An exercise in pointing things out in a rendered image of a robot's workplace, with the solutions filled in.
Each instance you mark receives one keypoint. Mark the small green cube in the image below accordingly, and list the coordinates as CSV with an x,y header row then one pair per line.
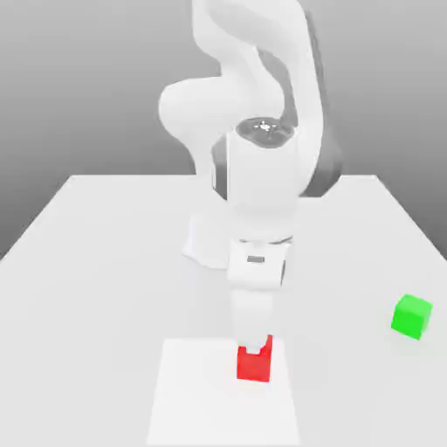
x,y
410,317

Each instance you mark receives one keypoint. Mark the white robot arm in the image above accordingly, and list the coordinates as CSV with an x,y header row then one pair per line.
x,y
262,181

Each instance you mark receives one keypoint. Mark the small red cube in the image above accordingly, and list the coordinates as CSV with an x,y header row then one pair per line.
x,y
254,366

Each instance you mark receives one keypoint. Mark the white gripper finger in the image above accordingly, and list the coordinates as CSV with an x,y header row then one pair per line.
x,y
255,348

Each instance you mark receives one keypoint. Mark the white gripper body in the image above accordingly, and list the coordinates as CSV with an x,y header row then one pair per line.
x,y
252,314

